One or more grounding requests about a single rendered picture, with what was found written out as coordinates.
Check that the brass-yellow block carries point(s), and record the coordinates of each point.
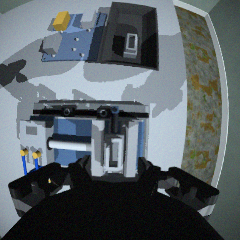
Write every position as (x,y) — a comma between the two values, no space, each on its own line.
(61,21)

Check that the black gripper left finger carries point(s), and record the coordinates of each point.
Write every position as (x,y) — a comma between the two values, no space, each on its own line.
(27,191)

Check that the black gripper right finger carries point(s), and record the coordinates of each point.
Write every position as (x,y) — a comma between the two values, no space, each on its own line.
(194,192)

